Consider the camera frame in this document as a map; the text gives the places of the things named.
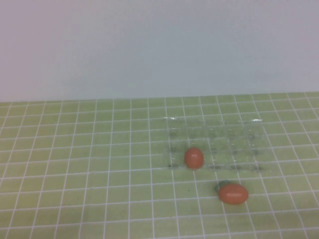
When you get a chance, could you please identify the transparent plastic egg tray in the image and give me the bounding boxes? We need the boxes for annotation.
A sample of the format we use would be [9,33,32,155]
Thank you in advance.
[162,116,266,172]

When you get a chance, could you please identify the brown egg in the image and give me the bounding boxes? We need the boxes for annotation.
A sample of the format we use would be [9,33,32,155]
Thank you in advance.
[184,147,204,169]
[218,183,249,205]

